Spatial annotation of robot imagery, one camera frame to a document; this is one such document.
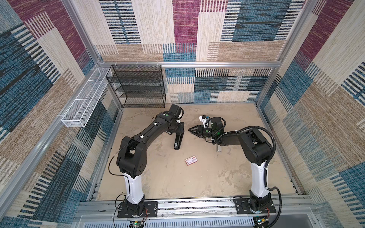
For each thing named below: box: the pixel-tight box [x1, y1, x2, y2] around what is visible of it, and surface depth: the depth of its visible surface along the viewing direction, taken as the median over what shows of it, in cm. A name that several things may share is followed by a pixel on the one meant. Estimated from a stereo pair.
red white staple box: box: [184, 155, 198, 166], surface depth 91 cm
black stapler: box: [173, 131, 185, 151], surface depth 91 cm
